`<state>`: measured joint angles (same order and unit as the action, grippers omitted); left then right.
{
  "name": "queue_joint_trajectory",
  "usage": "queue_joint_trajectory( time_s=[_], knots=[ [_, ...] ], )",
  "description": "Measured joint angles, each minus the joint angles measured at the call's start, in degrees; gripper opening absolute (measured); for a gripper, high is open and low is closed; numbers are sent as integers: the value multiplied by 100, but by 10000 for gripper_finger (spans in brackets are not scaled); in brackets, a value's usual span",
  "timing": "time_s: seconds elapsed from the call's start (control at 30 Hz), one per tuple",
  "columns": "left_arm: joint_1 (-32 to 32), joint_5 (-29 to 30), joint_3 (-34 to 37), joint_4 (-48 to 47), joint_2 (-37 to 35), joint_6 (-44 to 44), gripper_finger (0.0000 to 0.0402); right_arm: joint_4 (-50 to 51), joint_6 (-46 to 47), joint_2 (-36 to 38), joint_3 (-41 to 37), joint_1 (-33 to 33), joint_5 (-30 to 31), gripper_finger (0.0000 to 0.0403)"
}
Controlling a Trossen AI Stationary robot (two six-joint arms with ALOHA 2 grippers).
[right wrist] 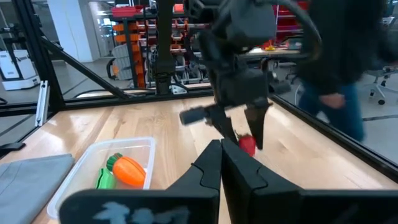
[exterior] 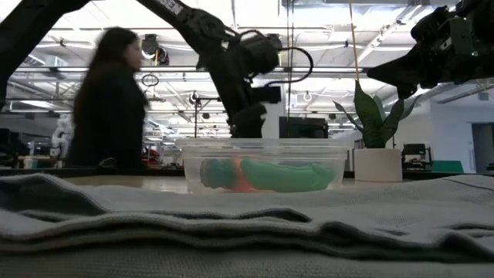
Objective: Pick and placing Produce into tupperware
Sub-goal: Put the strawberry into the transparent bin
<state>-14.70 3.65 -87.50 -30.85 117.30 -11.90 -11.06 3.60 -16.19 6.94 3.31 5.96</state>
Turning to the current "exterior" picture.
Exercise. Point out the clear plastic tupperware container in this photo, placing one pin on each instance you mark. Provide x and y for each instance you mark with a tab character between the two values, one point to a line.
193	154

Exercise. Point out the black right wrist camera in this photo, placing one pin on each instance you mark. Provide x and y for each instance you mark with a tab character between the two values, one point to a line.
428	25

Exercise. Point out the grey folded cloth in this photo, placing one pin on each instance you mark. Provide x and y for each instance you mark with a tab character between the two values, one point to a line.
247	231

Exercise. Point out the green board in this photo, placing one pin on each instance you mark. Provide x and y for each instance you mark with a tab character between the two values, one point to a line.
447	167

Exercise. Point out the black monitor screen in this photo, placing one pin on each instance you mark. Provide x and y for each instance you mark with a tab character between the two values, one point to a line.
303	127

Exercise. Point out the black equipment cart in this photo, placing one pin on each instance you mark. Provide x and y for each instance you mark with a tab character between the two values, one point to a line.
416	154

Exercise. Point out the green toy cucumber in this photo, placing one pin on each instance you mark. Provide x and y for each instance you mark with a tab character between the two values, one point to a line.
285	177

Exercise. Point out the black aluminium table frame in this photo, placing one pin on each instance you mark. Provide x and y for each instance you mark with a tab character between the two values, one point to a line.
23	172

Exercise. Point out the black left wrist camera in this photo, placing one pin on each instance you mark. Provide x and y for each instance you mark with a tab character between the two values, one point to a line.
268	94

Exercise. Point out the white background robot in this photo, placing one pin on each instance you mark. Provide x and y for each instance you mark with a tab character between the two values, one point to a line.
59	133

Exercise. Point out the green snake plant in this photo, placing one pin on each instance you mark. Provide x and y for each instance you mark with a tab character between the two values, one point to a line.
370	116

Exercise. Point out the white round column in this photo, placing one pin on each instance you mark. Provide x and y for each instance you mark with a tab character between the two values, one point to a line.
278	123

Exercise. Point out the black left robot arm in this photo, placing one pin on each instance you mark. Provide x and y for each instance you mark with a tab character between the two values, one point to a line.
216	46

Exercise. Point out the person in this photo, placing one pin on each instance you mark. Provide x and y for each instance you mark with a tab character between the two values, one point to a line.
108	116

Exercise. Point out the black rig stand frame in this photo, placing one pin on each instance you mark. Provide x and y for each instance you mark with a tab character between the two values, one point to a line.
208	99

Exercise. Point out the white round plant pot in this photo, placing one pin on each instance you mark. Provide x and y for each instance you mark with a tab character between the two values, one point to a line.
378	166

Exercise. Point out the dark green toy leafy vegetable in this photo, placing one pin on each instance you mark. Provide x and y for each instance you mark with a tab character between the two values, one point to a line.
218	173

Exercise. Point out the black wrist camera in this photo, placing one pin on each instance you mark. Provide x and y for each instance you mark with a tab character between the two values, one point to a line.
428	25
268	94

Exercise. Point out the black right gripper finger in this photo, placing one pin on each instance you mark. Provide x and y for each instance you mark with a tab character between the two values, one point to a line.
393	71
407	90

